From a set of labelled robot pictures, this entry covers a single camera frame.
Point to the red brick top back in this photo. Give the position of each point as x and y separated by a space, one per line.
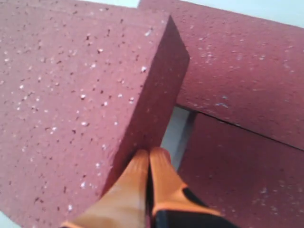
82 86

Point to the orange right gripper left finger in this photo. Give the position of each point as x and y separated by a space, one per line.
124 205

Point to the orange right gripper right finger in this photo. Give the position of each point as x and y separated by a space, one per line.
172 208

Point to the red brick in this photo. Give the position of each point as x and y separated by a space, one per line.
82 86
244 70
253 181

